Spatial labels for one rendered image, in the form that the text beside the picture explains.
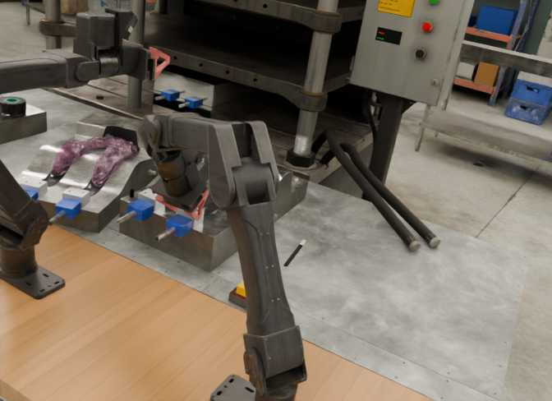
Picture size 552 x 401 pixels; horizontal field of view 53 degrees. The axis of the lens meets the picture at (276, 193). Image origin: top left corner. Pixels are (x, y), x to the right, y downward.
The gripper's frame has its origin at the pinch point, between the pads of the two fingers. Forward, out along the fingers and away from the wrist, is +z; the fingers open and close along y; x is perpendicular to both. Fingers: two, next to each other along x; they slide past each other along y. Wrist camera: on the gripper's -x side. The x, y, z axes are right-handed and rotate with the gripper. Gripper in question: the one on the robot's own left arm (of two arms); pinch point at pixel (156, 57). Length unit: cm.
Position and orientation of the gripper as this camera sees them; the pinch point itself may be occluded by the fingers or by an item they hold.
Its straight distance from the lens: 133.8
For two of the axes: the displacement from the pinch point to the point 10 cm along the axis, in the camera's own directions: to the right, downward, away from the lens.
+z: 5.0, -2.8, 8.2
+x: -1.6, 9.0, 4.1
